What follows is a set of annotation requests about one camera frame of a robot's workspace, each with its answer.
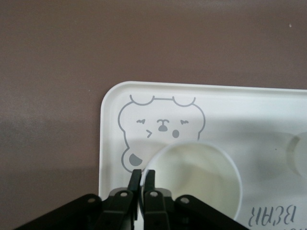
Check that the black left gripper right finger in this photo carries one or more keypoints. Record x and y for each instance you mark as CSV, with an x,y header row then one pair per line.
x,y
163,213

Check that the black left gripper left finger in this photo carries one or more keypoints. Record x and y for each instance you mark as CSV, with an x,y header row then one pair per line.
x,y
115,210

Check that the white tray with bear print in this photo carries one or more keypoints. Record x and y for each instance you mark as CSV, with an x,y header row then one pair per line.
x,y
239,115

